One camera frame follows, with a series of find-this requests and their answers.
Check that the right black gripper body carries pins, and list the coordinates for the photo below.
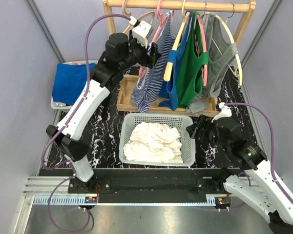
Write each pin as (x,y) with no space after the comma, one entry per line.
(209,134)

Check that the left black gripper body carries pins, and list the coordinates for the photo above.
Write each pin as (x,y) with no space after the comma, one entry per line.
(139,52)

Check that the grey plastic laundry basket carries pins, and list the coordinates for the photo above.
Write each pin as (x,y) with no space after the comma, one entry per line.
(188,148)

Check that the blue white striped tank top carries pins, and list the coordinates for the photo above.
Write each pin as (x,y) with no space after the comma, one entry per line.
(147,88)

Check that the wooden clothes rack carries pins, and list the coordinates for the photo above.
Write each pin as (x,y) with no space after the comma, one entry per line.
(127,84)

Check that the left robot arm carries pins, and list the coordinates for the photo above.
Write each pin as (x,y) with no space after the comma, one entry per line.
(121,53)

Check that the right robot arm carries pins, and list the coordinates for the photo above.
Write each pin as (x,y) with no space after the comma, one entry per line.
(275,204)

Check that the cream wooden hanger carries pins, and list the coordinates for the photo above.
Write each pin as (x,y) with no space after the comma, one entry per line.
(169,66)

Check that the empty beige hanger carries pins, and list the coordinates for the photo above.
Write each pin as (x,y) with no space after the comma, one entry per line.
(141,17)

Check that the green tank top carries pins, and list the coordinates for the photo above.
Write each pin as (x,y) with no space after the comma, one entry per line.
(190,81)

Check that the grey tank top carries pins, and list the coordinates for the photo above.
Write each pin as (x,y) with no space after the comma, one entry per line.
(222,50)

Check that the black marble pattern mat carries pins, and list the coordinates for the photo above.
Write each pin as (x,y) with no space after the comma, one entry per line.
(102,133)

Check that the white crumpled garments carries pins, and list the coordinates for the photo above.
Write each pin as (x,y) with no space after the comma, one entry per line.
(155,143)

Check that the blue folded cloth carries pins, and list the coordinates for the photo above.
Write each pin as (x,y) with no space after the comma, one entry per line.
(68,83)

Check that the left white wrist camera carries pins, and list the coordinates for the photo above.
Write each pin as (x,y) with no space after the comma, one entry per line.
(141,31)

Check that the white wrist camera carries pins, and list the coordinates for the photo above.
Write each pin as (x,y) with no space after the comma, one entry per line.
(141,31)
(225,111)

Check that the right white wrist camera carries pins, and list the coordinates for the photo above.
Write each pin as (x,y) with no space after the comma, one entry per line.
(225,111)

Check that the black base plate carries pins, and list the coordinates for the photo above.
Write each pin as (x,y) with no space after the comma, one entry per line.
(154,186)

